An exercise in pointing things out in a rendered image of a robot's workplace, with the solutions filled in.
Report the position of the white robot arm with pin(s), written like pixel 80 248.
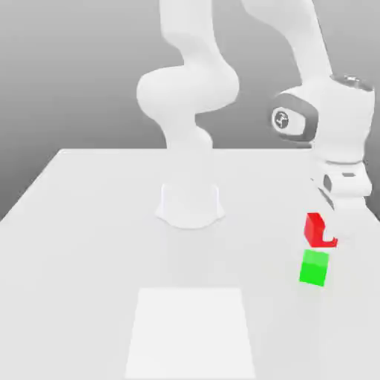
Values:
pixel 187 89

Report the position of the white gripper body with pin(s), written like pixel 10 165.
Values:
pixel 344 206

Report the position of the small red cube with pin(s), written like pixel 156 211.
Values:
pixel 313 230

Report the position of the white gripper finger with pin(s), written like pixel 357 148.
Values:
pixel 332 229

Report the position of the small green cube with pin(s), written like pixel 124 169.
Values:
pixel 314 268

